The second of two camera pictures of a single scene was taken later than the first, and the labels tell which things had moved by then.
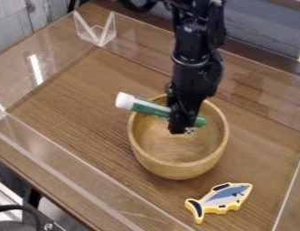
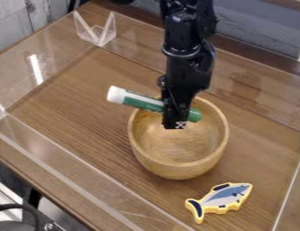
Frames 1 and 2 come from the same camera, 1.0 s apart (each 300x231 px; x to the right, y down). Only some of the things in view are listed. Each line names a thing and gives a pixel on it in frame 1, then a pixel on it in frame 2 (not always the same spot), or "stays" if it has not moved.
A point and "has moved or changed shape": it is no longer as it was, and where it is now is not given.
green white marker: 135,103 has moved or changed shape
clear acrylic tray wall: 57,171 stays
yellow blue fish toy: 225,198 stays
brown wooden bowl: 177,156 stays
